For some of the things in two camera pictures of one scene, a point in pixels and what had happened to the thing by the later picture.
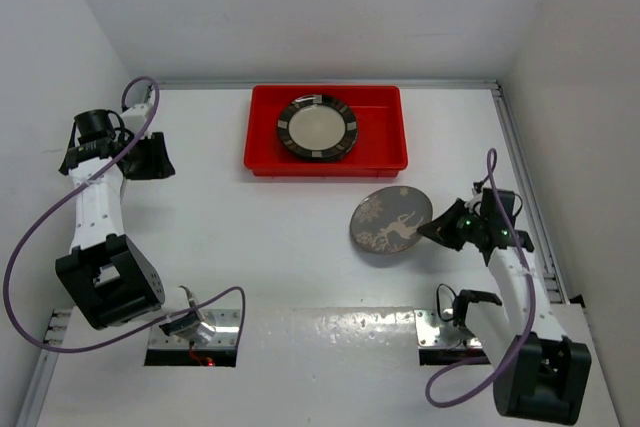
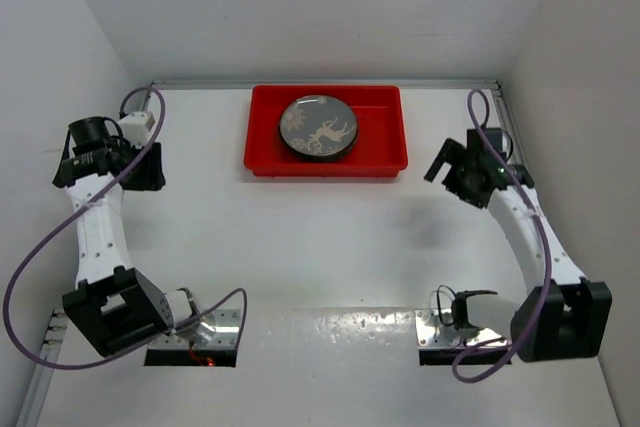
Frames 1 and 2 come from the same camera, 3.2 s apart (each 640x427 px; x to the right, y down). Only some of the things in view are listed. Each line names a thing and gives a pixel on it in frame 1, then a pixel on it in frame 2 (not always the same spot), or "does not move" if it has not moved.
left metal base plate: x=224 y=321 does not move
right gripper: x=439 y=227 → x=454 y=154
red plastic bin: x=378 y=150 does not move
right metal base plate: x=431 y=332 does not move
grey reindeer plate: x=386 y=220 → x=318 y=125
